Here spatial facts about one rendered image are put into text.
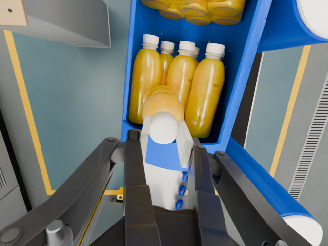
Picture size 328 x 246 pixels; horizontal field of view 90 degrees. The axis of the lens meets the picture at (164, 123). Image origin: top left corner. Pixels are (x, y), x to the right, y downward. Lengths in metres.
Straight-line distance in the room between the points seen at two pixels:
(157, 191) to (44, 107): 1.42
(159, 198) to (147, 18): 0.69
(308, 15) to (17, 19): 0.76
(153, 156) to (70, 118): 1.52
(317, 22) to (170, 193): 0.75
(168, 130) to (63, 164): 1.90
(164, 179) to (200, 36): 0.56
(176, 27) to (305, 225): 0.90
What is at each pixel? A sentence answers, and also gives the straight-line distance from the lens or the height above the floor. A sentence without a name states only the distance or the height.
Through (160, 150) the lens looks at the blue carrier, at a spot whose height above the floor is 1.23.
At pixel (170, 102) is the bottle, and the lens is 0.25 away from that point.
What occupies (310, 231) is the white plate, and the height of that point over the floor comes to 1.04.
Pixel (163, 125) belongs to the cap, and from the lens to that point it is 0.21.
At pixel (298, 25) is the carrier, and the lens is 0.64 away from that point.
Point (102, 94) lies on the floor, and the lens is 1.63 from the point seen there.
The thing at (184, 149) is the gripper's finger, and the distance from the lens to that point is 0.16.
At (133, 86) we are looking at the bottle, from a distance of 0.43.
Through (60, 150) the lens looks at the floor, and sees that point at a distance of 2.00.
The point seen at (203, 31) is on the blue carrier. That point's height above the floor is 0.97.
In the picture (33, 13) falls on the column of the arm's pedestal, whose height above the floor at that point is 0.88.
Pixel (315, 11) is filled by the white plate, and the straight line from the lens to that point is 0.64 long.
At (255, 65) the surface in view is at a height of 0.15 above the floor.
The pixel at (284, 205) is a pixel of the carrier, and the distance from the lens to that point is 0.93.
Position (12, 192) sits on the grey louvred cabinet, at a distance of 2.31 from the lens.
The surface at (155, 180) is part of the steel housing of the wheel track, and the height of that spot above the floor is 0.93.
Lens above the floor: 1.52
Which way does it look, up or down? 71 degrees down
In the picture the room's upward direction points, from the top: 176 degrees clockwise
